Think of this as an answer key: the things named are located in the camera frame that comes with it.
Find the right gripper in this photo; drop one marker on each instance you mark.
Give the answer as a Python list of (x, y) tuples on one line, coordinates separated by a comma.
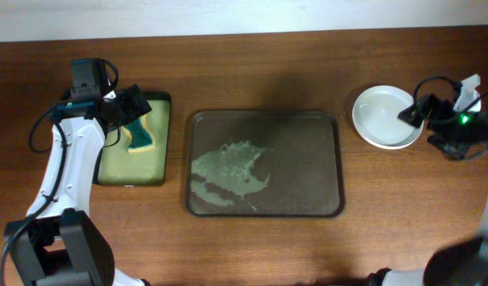
[(439, 108)]

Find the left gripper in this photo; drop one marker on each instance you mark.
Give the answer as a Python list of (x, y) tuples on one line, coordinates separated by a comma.
[(133, 110)]

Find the pale green plate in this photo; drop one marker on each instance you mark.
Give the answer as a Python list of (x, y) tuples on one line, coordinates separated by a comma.
[(374, 115)]

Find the green yellow sponge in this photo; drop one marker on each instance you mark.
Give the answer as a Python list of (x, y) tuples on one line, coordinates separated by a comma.
[(140, 136)]

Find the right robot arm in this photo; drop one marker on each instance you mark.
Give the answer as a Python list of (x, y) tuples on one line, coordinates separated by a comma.
[(465, 263)]

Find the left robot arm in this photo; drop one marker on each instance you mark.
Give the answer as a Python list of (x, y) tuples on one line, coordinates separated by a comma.
[(56, 243)]

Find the black sponge tray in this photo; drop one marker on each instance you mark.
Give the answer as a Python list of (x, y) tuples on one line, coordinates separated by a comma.
[(118, 167)]

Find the brown serving tray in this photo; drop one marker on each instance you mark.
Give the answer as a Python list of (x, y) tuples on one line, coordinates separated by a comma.
[(264, 163)]

